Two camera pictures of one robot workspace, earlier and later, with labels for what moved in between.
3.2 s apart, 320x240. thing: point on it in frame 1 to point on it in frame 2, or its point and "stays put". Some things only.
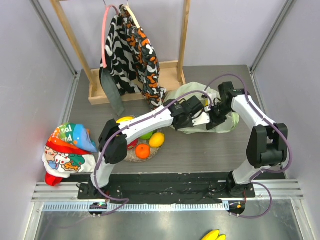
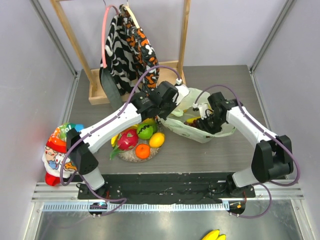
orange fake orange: x=142 y=151 stays put
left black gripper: x=177 y=126 to x=173 y=102
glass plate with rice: x=154 y=151 stays put
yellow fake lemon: x=157 y=139 stays put
